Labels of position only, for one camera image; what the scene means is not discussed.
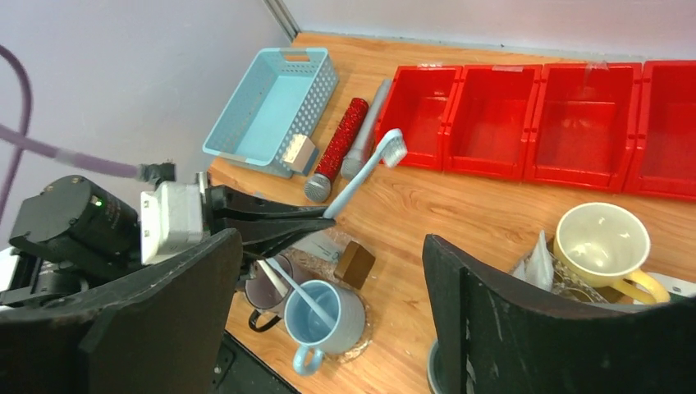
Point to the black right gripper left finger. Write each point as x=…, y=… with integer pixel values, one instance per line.
x=157, y=330

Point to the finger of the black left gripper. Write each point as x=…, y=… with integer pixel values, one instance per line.
x=226, y=202
x=266, y=238

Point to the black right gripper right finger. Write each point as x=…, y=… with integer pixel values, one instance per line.
x=498, y=334

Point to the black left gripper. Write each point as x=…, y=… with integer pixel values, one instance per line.
x=71, y=237

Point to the light blue toothbrush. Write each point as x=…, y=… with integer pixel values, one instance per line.
x=391, y=150
x=312, y=303

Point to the white toothbrush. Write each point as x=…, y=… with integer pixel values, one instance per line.
x=276, y=280

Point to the purple grey mug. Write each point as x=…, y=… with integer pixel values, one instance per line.
x=268, y=303

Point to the grey green mug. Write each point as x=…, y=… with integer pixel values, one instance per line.
x=431, y=370

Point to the clear textured plastic sheet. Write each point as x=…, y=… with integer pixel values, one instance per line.
x=566, y=284

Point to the light blue mug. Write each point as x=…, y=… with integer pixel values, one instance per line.
x=316, y=336

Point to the cream yellow mug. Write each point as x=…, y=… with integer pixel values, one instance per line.
x=606, y=245

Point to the red bin with toothpaste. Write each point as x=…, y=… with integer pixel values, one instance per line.
x=584, y=125

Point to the red glitter microphone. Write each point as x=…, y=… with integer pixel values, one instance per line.
x=319, y=186

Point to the white toy brick block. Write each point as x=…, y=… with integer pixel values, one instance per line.
x=300, y=154

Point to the light blue plastic basket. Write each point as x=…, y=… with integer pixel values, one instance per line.
x=283, y=93

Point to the silver microphone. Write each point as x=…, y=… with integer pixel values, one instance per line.
x=361, y=149

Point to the green white chessboard mat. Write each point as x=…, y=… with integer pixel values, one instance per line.
x=677, y=288

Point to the red bin with clear sheet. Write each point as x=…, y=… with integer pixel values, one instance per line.
x=490, y=121

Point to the red bin with toothbrushes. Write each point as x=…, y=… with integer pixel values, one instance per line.
x=663, y=162

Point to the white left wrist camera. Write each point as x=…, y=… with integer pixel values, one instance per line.
x=171, y=221

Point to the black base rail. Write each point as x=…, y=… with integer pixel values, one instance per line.
x=238, y=371

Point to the left aluminium frame post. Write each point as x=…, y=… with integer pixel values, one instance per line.
x=284, y=18

